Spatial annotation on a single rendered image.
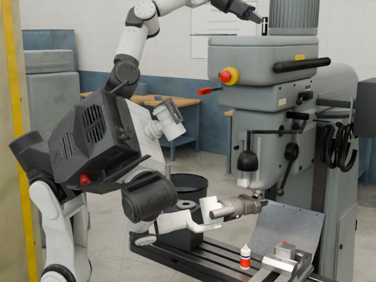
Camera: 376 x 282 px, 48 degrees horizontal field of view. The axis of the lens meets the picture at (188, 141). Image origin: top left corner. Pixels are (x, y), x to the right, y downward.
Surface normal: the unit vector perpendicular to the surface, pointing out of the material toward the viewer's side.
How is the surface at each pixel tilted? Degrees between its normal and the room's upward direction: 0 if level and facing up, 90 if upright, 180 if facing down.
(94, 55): 90
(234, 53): 90
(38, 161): 90
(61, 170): 74
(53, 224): 90
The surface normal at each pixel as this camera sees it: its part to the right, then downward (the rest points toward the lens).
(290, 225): -0.55, -0.26
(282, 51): 0.79, 0.14
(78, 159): -0.69, -0.10
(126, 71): 0.40, -0.25
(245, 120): -0.61, 0.19
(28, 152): -0.28, 0.23
